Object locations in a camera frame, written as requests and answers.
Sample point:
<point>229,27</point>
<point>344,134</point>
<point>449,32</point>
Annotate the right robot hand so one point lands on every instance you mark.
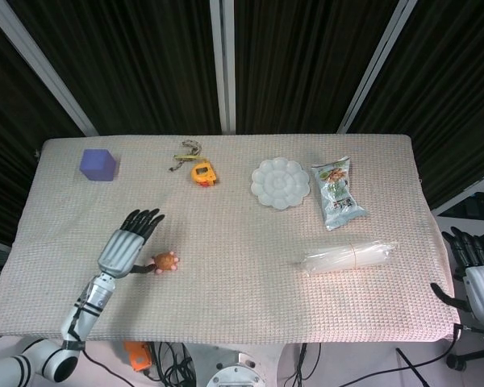
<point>482,282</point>

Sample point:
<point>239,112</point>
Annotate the clear plastic straw bundle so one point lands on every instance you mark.
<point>347,256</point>

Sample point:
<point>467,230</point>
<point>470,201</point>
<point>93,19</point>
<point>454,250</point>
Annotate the black curtain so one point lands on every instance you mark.
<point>145,64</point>

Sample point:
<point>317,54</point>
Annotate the small orange turtle toy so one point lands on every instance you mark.
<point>165,262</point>

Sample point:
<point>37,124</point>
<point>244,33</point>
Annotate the yellow tape measure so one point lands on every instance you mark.
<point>203,173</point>

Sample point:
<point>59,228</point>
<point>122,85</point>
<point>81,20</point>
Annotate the orange handheld device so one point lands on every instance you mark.
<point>137,356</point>

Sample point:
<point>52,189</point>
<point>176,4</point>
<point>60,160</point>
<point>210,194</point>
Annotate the green snack packet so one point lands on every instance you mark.
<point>336,193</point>

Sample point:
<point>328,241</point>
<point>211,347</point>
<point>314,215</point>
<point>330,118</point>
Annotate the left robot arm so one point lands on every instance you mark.
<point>60,334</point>

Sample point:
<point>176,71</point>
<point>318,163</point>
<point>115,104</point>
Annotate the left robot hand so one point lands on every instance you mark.
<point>121,250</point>

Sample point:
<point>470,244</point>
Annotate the table with beige knit cloth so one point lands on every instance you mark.
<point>246,282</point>

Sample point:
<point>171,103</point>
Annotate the white flower-shaped palette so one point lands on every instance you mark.
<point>280,183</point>

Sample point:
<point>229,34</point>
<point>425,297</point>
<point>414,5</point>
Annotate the white aluminium frame post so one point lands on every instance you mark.
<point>373,66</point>
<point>40,66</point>
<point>222,66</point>

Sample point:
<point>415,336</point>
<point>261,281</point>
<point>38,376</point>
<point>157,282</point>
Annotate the purple cube block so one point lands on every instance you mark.
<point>98,165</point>

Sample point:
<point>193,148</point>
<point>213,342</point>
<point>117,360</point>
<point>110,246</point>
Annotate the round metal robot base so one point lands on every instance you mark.
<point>236,373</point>

